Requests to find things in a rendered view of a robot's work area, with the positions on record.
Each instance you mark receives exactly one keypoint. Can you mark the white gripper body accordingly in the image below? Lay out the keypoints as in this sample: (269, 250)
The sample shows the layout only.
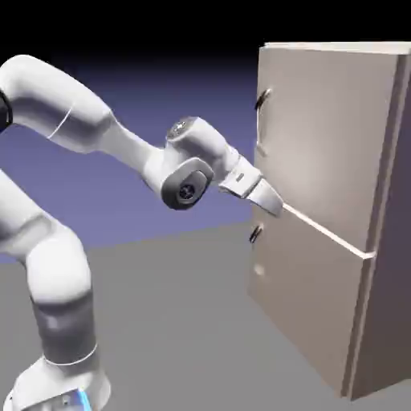
(267, 196)

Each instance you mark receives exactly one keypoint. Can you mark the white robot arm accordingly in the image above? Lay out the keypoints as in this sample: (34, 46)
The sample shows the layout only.
(64, 115)

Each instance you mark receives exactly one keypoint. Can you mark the large beige cabinet door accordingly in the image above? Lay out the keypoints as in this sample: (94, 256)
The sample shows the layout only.
(324, 141)

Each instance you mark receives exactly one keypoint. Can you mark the small beige cabinet door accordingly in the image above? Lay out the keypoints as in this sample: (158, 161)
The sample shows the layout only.
(308, 298)

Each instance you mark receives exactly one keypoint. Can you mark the beige cabinet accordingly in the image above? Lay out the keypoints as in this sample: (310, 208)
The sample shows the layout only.
(379, 224)

